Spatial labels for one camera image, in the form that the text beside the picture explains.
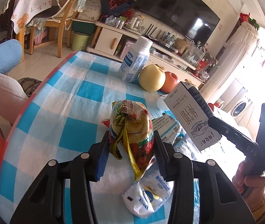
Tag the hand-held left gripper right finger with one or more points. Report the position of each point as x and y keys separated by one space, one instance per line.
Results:
x=160 y=158

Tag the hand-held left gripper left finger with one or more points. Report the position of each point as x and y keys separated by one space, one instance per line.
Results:
x=102 y=158

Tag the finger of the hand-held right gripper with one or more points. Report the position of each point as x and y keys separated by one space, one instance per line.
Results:
x=228 y=129

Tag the yellow red snack bag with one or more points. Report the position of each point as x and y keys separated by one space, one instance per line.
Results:
x=137 y=130

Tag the white navy milk carton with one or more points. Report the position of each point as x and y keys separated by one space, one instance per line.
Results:
x=186 y=114

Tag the person's right hand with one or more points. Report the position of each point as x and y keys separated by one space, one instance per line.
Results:
x=256 y=187

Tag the white washing machine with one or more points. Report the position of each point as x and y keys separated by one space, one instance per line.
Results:
x=239 y=107

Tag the blue checkered tablecloth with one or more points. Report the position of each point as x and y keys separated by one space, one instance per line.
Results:
x=76 y=112

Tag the red apple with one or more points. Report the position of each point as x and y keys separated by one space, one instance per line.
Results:
x=170 y=82

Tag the yellow pear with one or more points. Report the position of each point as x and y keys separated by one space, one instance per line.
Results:
x=152 y=78

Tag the clear gift bag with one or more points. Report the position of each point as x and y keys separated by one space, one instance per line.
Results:
x=194 y=53

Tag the tall white plastic bottle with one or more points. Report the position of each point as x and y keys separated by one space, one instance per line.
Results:
x=134 y=60

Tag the owl print mat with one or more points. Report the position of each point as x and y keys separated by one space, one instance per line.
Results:
x=31 y=86

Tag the beige cushion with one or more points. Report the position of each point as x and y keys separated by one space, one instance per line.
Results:
x=4 y=93

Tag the light green waste bin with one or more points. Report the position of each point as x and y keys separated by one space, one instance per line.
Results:
x=81 y=41

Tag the cream television cabinet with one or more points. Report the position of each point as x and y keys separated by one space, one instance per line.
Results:
x=109 y=39

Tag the black router with antennas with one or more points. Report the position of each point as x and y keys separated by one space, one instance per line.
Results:
x=154 y=31

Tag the black television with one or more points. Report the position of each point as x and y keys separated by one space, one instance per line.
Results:
x=181 y=14

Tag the teal storage box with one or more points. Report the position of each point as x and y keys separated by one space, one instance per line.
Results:
x=83 y=26

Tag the glass electric kettle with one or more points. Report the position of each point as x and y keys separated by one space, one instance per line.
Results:
x=134 y=23

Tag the wooden chair with lace cover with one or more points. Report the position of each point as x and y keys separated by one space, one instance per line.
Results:
x=64 y=23

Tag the white sack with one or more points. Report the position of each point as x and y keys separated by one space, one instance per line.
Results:
x=90 y=9

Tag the dark blue flower bouquet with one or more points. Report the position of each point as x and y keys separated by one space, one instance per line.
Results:
x=116 y=2

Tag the dark wooden chair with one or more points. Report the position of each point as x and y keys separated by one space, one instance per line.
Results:
x=4 y=25

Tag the orange print table cover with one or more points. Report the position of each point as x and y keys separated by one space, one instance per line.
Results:
x=29 y=9

